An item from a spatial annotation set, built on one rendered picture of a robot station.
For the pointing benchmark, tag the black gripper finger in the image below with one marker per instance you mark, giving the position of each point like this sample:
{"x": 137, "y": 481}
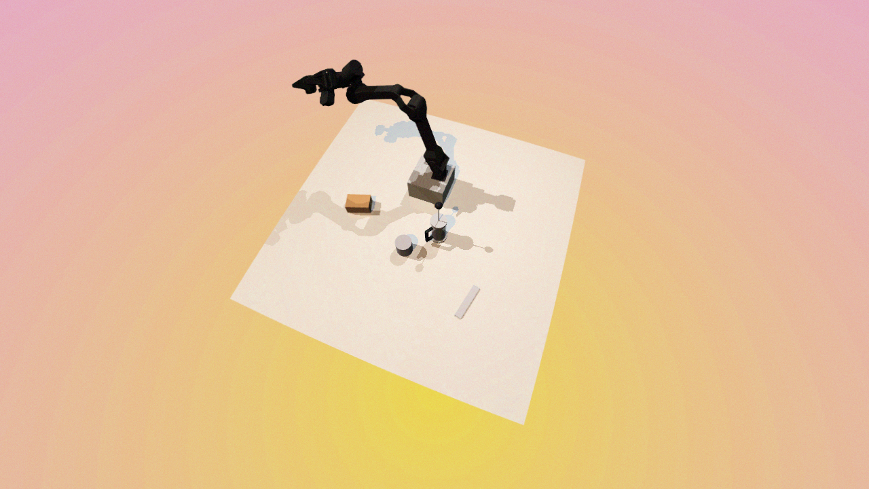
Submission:
{"x": 319, "y": 79}
{"x": 300, "y": 84}

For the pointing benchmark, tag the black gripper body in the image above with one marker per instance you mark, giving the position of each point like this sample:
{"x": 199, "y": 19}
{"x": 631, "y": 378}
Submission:
{"x": 333, "y": 79}

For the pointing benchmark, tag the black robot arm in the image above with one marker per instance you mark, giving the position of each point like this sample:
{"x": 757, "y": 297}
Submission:
{"x": 358, "y": 92}

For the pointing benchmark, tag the glass french press with black knob plunger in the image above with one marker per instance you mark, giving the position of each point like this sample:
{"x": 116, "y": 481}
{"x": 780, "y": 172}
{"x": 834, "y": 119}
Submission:
{"x": 438, "y": 223}

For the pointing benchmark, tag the grey cylinder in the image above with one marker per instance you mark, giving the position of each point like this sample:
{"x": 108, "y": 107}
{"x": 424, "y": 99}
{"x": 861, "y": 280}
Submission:
{"x": 403, "y": 245}

